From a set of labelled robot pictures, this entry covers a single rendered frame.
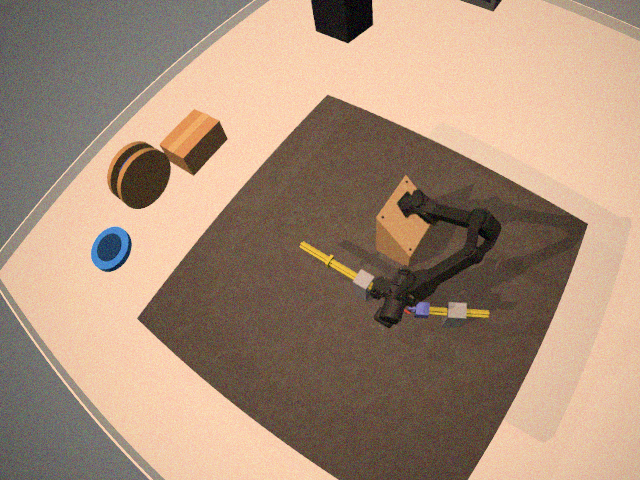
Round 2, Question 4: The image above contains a yellow square bar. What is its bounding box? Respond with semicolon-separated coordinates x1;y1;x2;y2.
299;241;374;301

